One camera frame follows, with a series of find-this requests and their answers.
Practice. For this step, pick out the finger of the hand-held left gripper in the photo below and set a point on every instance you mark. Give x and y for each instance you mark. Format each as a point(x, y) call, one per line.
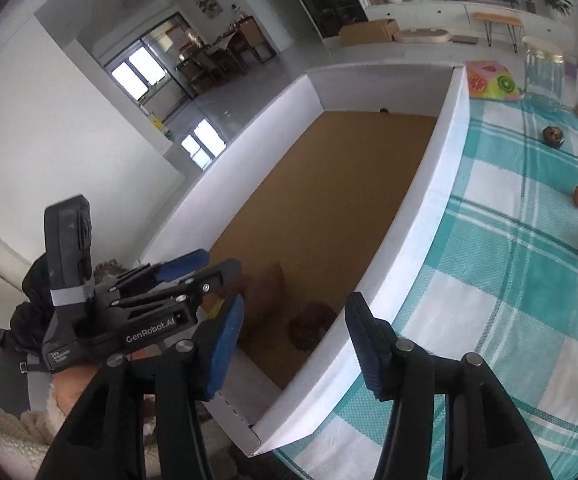
point(184, 264)
point(209, 280)

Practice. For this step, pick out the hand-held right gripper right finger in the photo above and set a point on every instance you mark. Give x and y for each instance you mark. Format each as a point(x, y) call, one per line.
point(364, 350)

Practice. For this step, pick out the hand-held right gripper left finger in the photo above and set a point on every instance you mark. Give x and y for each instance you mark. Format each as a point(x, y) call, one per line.
point(224, 350)

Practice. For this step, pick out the brown oblong fruit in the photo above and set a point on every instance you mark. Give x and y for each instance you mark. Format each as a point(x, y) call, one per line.
point(269, 292)

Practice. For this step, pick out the white cardboard box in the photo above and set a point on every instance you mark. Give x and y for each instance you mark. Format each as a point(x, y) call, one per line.
point(419, 210)

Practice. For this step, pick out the person's left forearm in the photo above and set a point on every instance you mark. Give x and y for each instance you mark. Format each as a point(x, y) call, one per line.
point(4, 440)

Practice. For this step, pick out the person's left hand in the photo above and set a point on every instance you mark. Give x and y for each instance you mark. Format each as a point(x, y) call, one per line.
point(71, 390)

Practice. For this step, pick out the dark brown round fruit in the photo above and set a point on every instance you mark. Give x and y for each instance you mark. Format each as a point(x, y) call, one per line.
point(553, 136)
point(311, 327)

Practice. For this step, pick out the dark cloth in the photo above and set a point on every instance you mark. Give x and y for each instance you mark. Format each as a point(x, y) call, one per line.
point(29, 305)

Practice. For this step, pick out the small yellow object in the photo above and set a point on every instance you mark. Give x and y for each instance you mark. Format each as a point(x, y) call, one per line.
point(157, 124)

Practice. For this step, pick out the teal checked tablecloth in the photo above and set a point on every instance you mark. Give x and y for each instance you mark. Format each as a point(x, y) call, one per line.
point(494, 285)

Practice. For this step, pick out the glass balcony door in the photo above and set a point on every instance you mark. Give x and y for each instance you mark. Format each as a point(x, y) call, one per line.
point(139, 65)

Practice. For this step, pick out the dining table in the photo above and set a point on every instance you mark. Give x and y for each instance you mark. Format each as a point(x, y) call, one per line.
point(204, 62)

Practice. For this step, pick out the wooden chair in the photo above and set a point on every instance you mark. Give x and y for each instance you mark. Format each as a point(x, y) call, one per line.
point(254, 35)

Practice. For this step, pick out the brown cardboard carton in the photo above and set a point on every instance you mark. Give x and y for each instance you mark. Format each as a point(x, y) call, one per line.
point(369, 32)

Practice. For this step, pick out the fruit print tissue box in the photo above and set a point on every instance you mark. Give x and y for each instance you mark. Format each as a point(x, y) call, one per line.
point(491, 80)

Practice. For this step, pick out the oval white pet bed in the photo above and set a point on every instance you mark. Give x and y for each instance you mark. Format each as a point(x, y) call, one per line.
point(421, 36)

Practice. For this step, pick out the grey flat scale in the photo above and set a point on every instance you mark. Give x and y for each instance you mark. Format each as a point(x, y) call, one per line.
point(464, 39)

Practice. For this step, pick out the glass jar with gold lid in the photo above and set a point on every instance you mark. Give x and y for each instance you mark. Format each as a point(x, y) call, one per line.
point(544, 70)

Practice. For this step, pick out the white television cabinet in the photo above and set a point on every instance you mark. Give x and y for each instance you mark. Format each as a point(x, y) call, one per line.
point(439, 12)

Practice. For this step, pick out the wooden bench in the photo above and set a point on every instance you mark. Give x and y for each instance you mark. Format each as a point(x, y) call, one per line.
point(499, 19)

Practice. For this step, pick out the wall painting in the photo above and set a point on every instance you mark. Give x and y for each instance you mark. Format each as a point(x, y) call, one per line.
point(208, 2)

